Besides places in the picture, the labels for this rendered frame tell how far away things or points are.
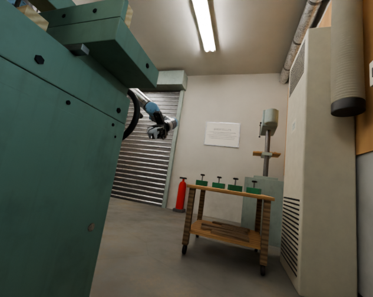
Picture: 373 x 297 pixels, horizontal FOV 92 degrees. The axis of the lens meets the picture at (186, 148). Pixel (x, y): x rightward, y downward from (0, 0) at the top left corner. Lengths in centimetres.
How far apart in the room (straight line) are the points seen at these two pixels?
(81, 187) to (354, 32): 162
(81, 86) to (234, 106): 325
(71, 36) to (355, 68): 140
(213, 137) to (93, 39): 305
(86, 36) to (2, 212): 40
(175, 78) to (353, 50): 287
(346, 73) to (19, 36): 144
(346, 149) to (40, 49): 151
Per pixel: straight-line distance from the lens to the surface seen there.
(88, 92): 53
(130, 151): 397
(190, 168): 341
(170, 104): 387
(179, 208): 330
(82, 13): 62
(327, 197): 144
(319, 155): 145
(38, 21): 53
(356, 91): 141
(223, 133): 342
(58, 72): 48
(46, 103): 46
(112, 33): 51
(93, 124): 53
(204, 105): 369
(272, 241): 240
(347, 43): 158
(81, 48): 49
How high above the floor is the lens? 56
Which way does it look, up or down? 10 degrees up
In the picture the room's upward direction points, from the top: 8 degrees clockwise
